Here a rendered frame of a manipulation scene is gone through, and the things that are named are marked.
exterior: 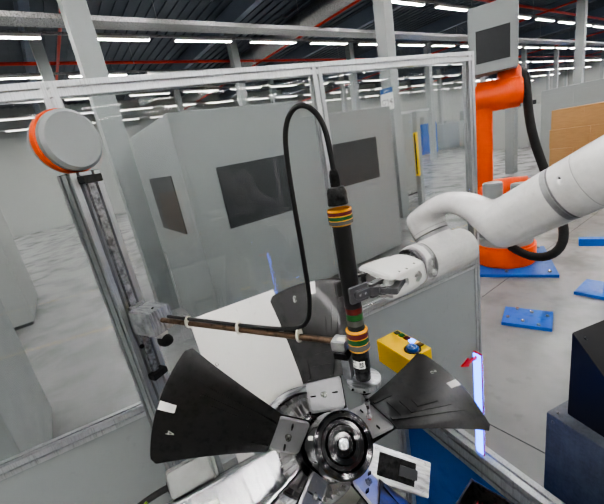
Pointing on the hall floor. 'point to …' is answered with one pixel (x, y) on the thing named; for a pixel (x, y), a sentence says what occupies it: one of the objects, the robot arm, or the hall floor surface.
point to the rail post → (407, 454)
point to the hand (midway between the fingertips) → (351, 290)
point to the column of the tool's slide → (97, 255)
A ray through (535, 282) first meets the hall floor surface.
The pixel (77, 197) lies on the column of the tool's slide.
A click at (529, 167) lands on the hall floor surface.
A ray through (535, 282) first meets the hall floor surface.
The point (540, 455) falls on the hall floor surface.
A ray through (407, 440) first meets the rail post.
